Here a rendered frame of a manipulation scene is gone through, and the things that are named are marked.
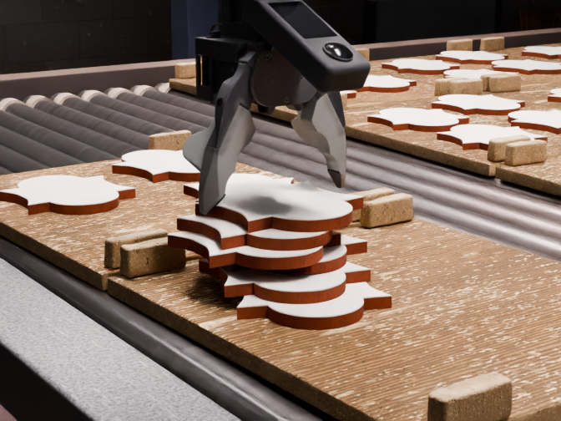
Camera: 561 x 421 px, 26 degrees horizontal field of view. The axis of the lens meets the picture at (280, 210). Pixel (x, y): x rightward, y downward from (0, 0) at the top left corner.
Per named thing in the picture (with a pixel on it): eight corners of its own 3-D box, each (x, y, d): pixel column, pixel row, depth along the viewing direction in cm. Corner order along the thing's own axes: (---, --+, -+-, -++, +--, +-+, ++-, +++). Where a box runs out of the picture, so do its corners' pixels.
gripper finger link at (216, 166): (173, 204, 103) (223, 109, 104) (214, 218, 99) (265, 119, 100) (147, 187, 101) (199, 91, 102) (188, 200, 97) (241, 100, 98)
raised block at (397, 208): (370, 230, 119) (370, 203, 118) (357, 225, 121) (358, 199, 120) (415, 220, 122) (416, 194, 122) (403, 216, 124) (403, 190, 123)
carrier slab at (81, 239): (102, 291, 106) (101, 274, 105) (-69, 198, 138) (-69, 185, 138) (404, 228, 126) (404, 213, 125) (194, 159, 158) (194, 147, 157)
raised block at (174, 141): (153, 157, 152) (153, 136, 151) (146, 154, 153) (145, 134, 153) (194, 151, 155) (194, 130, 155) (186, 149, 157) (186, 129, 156)
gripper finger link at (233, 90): (229, 163, 101) (277, 73, 102) (243, 166, 99) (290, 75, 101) (191, 136, 98) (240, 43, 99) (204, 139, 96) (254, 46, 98)
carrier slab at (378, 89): (295, 124, 182) (295, 95, 181) (169, 88, 215) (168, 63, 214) (473, 103, 200) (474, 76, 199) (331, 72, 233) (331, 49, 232)
